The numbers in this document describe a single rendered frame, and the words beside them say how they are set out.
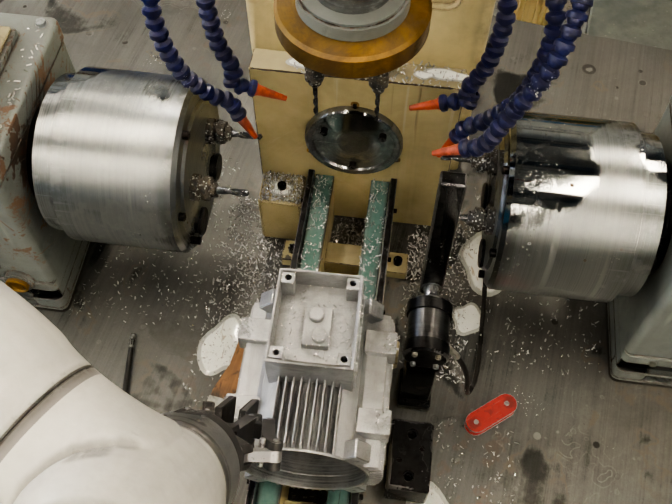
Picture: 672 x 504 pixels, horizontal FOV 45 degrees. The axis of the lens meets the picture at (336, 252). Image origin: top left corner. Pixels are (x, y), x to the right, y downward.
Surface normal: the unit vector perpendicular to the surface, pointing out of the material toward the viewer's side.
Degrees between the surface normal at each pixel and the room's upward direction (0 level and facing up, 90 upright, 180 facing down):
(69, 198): 66
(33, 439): 10
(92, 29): 0
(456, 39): 90
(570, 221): 43
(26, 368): 32
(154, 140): 24
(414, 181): 90
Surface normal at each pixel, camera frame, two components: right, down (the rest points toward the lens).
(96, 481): 0.16, -0.88
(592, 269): -0.13, 0.66
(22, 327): 0.61, -0.70
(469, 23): -0.14, 0.85
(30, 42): 0.00, -0.51
